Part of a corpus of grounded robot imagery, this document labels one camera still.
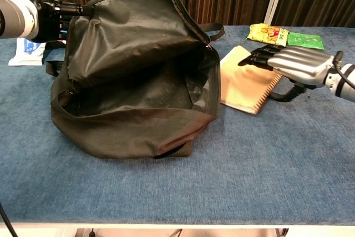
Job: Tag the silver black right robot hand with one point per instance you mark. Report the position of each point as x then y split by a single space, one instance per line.
302 66

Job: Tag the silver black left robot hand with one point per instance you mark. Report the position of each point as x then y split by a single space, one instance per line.
50 17

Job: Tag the pale yellow spiral notebook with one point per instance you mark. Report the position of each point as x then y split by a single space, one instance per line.
244 87

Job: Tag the black fabric backpack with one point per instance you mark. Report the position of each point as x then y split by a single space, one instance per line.
133 87

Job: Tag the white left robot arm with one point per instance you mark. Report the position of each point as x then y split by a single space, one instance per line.
16 16

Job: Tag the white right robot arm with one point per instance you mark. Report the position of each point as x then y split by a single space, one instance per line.
345 87

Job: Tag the green foil packet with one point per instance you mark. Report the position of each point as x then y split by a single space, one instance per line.
305 40

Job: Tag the white blue wipes packet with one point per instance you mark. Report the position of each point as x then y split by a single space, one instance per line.
25 54

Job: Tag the yellow snack packet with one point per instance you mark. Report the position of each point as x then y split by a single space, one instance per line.
266 35

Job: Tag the blue table cloth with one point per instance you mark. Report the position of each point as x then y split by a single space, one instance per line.
177 181

